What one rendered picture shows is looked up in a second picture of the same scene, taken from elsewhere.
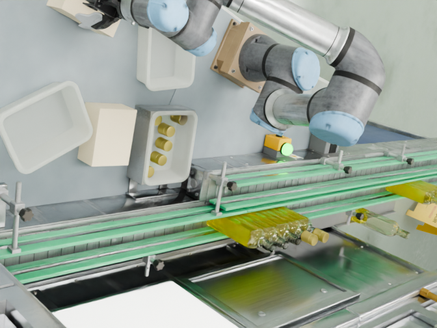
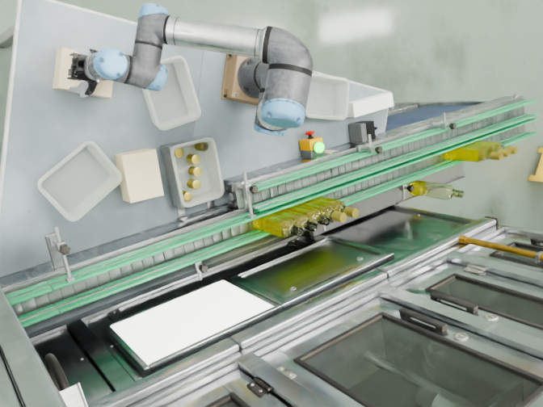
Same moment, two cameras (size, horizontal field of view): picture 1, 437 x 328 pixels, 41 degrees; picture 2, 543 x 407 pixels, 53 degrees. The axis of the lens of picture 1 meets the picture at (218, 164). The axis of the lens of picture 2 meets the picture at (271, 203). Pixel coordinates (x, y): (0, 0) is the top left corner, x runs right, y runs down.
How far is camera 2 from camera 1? 54 cm
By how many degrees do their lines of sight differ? 13
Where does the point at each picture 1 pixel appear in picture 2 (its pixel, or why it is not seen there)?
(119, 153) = (152, 186)
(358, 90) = (284, 76)
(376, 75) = (297, 59)
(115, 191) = (166, 219)
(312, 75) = not seen: hidden behind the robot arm
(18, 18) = (34, 105)
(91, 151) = (127, 191)
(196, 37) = (145, 76)
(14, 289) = not seen: outside the picture
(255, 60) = (250, 80)
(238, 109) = not seen: hidden behind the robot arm
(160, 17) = (101, 69)
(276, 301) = (311, 276)
